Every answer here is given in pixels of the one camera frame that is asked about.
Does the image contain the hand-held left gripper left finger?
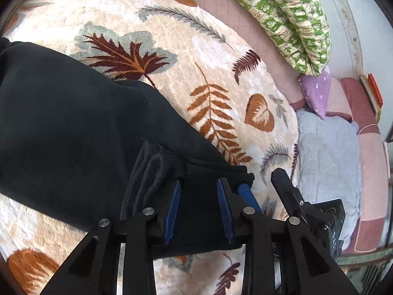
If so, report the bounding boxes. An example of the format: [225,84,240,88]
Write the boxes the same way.
[40,179,182,295]

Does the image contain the green patterned folded quilt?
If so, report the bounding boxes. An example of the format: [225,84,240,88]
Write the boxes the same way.
[204,0,333,78]

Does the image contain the yellow book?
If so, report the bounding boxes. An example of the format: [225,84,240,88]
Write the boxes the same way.
[359,75,382,120]

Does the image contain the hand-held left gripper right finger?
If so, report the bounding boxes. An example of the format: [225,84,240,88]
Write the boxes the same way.
[216,177,359,295]

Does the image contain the purple floral pillow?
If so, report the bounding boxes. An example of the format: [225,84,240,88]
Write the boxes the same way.
[298,66,332,120]

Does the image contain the grey crinkled quilt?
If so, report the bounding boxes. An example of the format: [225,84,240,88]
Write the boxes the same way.
[295,109,363,251]

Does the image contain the pink cord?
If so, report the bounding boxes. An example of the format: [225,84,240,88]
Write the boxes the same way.
[357,124,382,135]

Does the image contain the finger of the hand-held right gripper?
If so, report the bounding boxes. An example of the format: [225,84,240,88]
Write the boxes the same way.
[271,168,311,222]
[236,183,265,216]

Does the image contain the leaf print plush blanket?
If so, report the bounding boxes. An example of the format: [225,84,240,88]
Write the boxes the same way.
[0,0,301,295]

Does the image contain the black pants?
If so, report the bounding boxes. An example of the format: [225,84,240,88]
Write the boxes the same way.
[0,37,255,260]

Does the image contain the red book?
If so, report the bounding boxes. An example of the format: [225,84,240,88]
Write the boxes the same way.
[367,73,384,105]

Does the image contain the pink padded bed cover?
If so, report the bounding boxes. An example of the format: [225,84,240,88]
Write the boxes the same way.
[172,0,391,255]

